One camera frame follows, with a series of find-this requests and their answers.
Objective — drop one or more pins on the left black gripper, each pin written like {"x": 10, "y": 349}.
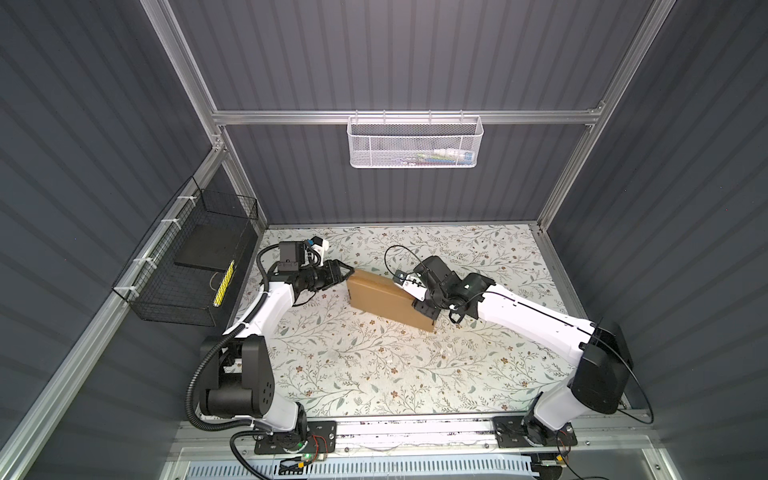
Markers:
{"x": 332, "y": 275}

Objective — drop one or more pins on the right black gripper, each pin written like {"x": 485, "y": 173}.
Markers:
{"x": 428, "y": 310}

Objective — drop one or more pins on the brown cardboard box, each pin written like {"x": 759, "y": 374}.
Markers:
{"x": 380, "y": 296}

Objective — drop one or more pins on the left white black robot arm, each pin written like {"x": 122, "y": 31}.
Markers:
{"x": 234, "y": 384}

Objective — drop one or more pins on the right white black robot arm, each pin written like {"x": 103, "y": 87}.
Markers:
{"x": 599, "y": 356}

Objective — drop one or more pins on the floral patterned table mat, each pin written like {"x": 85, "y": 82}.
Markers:
{"x": 337, "y": 360}

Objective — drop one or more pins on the yellow marker pen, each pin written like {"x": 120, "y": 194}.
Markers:
{"x": 224, "y": 285}

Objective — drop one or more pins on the black foam pad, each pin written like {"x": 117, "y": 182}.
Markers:
{"x": 208, "y": 248}

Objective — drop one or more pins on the pens in white basket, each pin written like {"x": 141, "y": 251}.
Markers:
{"x": 449, "y": 157}

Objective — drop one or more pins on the white wire mesh basket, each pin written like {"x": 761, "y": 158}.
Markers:
{"x": 375, "y": 142}

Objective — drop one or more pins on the black wire basket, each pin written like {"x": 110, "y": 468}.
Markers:
{"x": 191, "y": 269}

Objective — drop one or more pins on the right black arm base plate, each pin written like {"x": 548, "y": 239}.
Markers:
{"x": 516, "y": 432}

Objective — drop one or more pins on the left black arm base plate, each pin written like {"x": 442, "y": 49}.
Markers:
{"x": 316, "y": 437}

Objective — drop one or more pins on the aluminium mounting rail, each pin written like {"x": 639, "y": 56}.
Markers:
{"x": 357, "y": 436}

